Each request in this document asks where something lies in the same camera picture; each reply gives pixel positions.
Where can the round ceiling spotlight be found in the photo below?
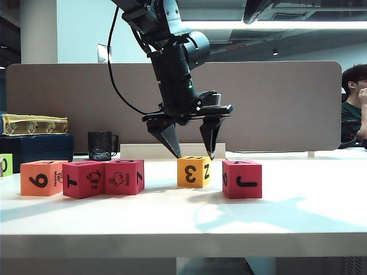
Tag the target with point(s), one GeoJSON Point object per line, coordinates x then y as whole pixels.
{"type": "Point", "coordinates": [275, 53]}

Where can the white partition foot bracket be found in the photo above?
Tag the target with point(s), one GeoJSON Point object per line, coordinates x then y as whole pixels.
{"type": "Point", "coordinates": [311, 154]}

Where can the yellow foam letter block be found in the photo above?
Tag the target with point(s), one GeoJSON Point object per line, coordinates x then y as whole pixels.
{"type": "Point", "coordinates": [183, 183]}

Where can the black office chair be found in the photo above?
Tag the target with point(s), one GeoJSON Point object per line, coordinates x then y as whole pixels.
{"type": "Point", "coordinates": [345, 144]}

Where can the green foam block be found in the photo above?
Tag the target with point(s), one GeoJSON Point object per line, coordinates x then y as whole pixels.
{"type": "Point", "coordinates": [10, 166]}

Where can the yellow patterned box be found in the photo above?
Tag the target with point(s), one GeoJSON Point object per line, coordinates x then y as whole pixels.
{"type": "Point", "coordinates": [34, 121]}

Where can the pink foam block with O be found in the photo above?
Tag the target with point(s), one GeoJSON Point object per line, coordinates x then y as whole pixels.
{"type": "Point", "coordinates": [114, 189]}

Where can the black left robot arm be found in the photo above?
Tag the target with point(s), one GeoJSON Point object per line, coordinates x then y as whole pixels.
{"type": "Point", "coordinates": [172, 71]}

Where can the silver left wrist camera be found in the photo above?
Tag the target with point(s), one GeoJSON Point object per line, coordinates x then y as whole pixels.
{"type": "Point", "coordinates": [212, 98]}

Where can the black mug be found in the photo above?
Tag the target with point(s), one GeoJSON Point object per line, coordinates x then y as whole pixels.
{"type": "Point", "coordinates": [99, 143]}

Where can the pink foam block with T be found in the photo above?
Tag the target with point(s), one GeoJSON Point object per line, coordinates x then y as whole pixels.
{"type": "Point", "coordinates": [83, 192]}

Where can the navy blue box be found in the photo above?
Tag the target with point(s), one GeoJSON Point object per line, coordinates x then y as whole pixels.
{"type": "Point", "coordinates": [43, 149]}

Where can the person in green shirt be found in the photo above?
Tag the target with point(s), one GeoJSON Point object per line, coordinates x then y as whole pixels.
{"type": "Point", "coordinates": [352, 114]}

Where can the brown desk partition panel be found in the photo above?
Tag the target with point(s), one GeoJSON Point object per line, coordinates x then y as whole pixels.
{"type": "Point", "coordinates": [258, 114]}

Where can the red ceiling sign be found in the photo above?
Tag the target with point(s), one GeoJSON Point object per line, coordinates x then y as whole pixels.
{"type": "Point", "coordinates": [235, 47]}

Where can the framed wall sign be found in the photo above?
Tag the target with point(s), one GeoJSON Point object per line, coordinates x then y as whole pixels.
{"type": "Point", "coordinates": [101, 54]}

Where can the orange foam letter block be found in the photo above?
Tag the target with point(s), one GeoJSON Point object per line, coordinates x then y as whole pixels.
{"type": "Point", "coordinates": [28, 189]}

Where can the pink foam block with J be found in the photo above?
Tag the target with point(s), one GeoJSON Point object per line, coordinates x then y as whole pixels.
{"type": "Point", "coordinates": [246, 172]}

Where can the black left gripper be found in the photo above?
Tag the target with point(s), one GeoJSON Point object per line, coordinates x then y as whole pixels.
{"type": "Point", "coordinates": [183, 117]}

